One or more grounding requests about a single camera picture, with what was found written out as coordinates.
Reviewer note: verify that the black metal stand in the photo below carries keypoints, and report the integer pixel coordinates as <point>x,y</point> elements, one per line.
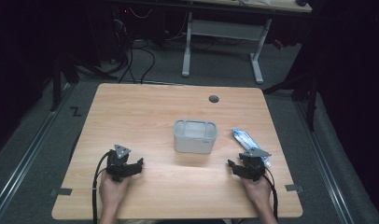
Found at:
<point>310,102</point>
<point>57,87</point>

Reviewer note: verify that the white-legged wooden desk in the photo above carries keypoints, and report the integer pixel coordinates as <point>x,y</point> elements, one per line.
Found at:
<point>228,30</point>

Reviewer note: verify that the metal floor rail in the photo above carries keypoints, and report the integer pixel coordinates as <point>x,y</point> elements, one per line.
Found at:
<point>324,161</point>
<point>29,152</point>

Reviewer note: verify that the person's right hand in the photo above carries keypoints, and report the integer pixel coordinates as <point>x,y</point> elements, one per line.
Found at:
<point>256,191</point>

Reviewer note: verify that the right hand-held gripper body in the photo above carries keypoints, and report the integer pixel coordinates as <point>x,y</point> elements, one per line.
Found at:
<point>252,165</point>

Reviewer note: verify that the grey plastic holder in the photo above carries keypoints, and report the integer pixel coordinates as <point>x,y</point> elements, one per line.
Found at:
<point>193,143</point>

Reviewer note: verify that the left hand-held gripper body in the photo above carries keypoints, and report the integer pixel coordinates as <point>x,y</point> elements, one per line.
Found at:
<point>117,161</point>

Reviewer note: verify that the blue white toothpaste tube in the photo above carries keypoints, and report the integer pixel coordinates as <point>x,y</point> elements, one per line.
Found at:
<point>245,138</point>

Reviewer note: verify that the person's left hand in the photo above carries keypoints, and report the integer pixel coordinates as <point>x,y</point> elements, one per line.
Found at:
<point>113,189</point>

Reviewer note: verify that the grey tape strip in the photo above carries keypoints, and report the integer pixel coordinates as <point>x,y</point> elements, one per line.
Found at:
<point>62,191</point>
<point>294,188</point>

